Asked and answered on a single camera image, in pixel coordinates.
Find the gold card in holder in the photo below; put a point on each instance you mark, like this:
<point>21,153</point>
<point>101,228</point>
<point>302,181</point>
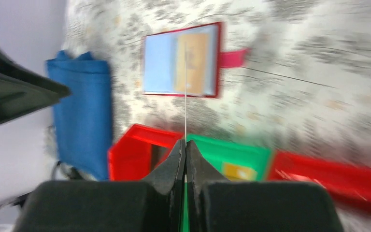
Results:
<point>197,47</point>

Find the right red plastic bin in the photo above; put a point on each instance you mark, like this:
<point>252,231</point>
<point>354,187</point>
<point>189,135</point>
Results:
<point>347,184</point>

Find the red leather card holder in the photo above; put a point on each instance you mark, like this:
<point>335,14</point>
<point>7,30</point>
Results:
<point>159,61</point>

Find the thin card edge-on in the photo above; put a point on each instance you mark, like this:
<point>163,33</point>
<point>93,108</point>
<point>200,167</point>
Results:
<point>185,96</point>

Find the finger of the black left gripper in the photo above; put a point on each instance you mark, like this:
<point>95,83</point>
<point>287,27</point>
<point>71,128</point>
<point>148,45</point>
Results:
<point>11,69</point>
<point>9,105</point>

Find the gold cards in green bin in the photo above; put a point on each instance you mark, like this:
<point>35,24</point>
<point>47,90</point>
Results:
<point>237,172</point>

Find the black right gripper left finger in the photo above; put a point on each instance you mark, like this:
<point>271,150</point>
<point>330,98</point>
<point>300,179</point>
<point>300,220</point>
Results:
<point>151,204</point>

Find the blue folded cloth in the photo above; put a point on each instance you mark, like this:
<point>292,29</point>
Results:
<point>83,121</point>

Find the left red plastic bin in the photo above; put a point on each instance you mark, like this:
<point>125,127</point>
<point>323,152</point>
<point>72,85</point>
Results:
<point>139,151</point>

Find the red plastic bin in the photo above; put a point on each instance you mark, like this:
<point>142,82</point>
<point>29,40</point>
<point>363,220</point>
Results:
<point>139,151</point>
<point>347,184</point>

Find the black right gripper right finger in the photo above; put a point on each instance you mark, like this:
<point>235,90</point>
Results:
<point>216,204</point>

